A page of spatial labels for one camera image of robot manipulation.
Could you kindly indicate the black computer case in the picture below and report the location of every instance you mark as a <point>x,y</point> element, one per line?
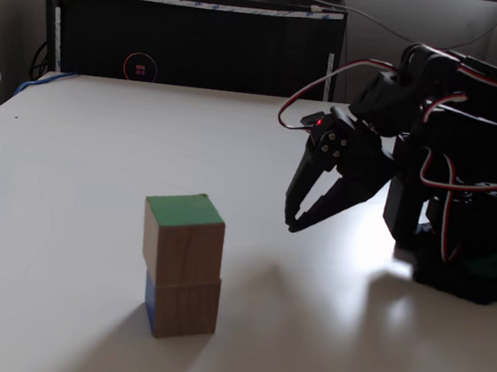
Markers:
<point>202,41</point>

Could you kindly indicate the green-topped wooden cube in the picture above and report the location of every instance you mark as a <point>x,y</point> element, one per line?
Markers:
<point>187,251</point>

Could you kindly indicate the red-topped wooden cube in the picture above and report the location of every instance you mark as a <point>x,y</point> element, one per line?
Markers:
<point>185,309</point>

